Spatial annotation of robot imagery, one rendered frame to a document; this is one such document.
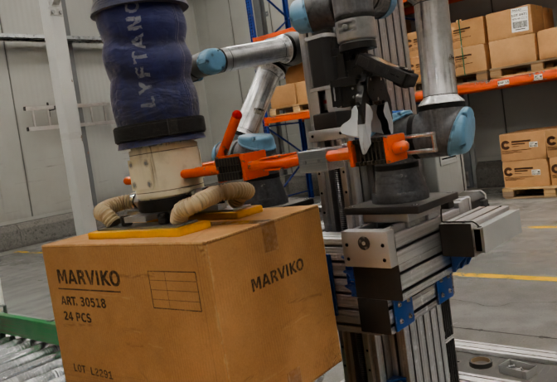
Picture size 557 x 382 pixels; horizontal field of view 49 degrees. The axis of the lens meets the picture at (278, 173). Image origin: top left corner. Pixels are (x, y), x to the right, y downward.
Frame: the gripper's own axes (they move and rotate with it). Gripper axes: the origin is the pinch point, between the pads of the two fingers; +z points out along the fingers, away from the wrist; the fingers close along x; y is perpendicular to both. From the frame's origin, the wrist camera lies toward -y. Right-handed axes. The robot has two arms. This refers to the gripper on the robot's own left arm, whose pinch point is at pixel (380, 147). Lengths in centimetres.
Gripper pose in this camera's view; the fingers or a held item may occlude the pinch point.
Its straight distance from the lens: 116.7
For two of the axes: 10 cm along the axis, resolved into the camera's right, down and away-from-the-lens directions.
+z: 1.3, 9.9, 0.6
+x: -6.1, 1.3, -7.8
